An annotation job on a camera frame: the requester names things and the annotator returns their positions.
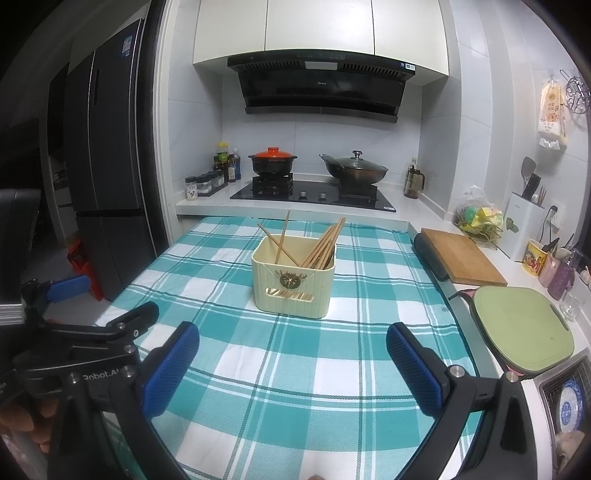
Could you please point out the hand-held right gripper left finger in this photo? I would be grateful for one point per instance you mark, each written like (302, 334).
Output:
(171, 369)

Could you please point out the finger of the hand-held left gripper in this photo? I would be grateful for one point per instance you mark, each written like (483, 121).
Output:
(69, 286)
(134, 321)

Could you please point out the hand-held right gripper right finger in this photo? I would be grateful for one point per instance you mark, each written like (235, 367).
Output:
(413, 369)

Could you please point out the cream plastic utensil holder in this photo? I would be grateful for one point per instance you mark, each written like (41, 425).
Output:
(291, 277)

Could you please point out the person's left hand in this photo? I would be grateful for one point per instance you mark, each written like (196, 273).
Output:
(27, 424)

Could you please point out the red plastic stool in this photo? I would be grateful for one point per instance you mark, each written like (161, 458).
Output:
(83, 272)

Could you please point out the teal white checked tablecloth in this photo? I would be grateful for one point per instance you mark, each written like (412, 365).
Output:
(277, 369)

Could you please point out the green cutting board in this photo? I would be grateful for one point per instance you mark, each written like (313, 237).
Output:
(521, 327)

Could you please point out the wooden cutting board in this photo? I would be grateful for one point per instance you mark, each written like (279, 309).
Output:
(466, 258)

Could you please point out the dark grey refrigerator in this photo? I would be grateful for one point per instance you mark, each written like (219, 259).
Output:
(115, 161)

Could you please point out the stainless steel sink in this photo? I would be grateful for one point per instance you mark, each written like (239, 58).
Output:
(549, 397)

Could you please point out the white label spice jar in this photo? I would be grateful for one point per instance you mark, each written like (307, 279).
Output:
(190, 189)

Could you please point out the dark spice jar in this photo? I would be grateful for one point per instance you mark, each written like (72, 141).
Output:
(214, 181)
(202, 184)

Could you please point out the blue patterned plate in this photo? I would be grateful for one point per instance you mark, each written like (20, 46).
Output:
(569, 406)

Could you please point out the yellow printed mug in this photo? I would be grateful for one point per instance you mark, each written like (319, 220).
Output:
(534, 259)

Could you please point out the plastic bag with yellow cloths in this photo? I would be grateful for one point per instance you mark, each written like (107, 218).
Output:
(480, 219)

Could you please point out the pink cup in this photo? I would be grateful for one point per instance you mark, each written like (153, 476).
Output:
(547, 272)

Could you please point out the clear drinking glass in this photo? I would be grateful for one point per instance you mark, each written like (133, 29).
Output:
(569, 307)

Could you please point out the beige dish cloth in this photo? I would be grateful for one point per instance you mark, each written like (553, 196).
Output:
(570, 447)

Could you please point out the white kitchen tool holder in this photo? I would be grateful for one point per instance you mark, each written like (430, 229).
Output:
(521, 226)

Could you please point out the dark sauce bottle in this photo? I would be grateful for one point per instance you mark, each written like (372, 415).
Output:
(235, 167)

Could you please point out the dark glass pitcher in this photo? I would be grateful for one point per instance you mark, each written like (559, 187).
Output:
(413, 182)

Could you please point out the garlic bulb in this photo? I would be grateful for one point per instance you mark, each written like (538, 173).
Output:
(585, 276)

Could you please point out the black gas stove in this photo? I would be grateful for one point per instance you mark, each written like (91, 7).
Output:
(314, 196)

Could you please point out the wok with glass lid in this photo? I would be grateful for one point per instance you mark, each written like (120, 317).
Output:
(354, 168)

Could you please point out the black clay pot red lid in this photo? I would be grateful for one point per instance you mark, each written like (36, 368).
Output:
(272, 161)

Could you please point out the black spatula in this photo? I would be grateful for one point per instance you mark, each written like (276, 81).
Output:
(534, 184)

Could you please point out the grey spatula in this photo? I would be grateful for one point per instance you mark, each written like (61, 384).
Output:
(529, 167)

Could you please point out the hanging printed bag dispenser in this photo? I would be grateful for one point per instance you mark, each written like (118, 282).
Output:
(553, 115)

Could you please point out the black range hood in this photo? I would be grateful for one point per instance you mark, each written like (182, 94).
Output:
(318, 87)

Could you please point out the hanging metal trivet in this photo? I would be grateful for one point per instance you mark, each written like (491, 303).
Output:
(576, 92)

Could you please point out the white wall socket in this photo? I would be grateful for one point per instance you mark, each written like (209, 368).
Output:
(555, 214)

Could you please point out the white wall cabinet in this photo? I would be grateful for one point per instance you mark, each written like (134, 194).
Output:
(318, 27)

